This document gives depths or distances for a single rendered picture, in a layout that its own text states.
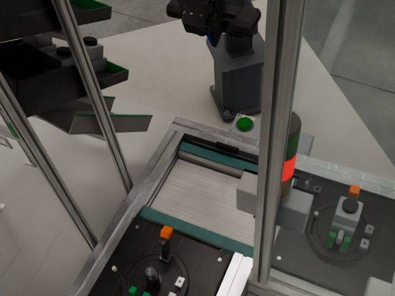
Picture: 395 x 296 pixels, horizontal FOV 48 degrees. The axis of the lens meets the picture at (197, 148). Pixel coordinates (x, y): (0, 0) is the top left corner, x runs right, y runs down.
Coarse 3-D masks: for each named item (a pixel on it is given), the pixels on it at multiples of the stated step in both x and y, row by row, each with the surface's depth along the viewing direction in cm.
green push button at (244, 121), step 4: (240, 120) 116; (244, 120) 116; (248, 120) 116; (240, 124) 115; (244, 124) 115; (248, 124) 115; (252, 124) 115; (240, 128) 115; (244, 128) 115; (248, 128) 115
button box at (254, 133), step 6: (240, 114) 119; (234, 120) 118; (252, 120) 117; (258, 120) 117; (234, 126) 117; (252, 126) 116; (258, 126) 116; (234, 132) 116; (240, 132) 115; (246, 132) 115; (252, 132) 115; (258, 132) 115; (252, 138) 114; (258, 138) 114
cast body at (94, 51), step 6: (90, 36) 95; (84, 42) 93; (90, 42) 93; (96, 42) 94; (90, 48) 92; (96, 48) 94; (102, 48) 95; (90, 54) 93; (96, 54) 94; (102, 54) 96; (96, 60) 95; (102, 60) 97; (96, 66) 96; (102, 66) 97; (96, 72) 97
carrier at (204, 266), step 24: (120, 240) 98; (144, 240) 98; (192, 240) 97; (120, 264) 95; (144, 264) 92; (168, 264) 92; (192, 264) 94; (216, 264) 93; (96, 288) 92; (120, 288) 90; (144, 288) 89; (168, 288) 89; (192, 288) 91; (216, 288) 90
